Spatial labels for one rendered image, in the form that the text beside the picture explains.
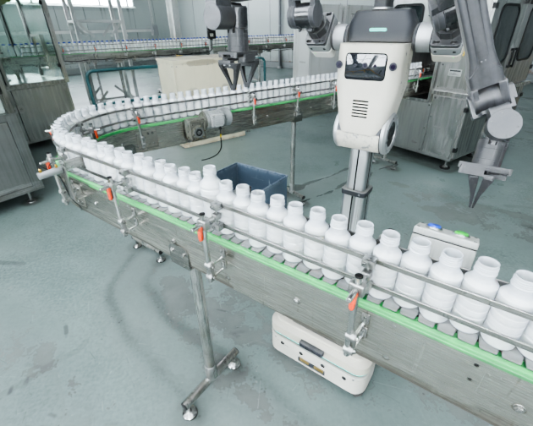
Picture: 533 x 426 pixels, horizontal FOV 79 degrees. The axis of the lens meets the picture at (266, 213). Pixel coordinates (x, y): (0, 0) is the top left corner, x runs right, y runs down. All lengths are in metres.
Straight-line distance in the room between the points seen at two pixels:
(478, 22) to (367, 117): 0.56
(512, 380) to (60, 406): 1.82
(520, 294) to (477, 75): 0.44
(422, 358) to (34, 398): 1.80
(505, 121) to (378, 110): 0.55
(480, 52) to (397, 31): 0.52
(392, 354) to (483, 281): 0.28
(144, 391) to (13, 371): 0.73
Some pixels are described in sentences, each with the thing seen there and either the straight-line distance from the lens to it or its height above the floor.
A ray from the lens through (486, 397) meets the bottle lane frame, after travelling 0.88.
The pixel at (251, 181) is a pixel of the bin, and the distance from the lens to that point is 1.67.
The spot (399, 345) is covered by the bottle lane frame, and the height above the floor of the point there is 0.92.
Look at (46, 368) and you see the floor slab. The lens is 2.24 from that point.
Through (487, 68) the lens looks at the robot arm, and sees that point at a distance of 0.86.
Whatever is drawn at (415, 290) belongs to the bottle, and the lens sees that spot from 0.78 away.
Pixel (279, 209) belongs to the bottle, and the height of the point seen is 1.14.
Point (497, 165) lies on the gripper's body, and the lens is 0.88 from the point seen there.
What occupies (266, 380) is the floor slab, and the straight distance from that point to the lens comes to 1.85.
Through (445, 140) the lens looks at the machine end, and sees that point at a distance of 4.45.
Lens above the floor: 1.55
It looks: 30 degrees down
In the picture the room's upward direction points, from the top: 1 degrees counter-clockwise
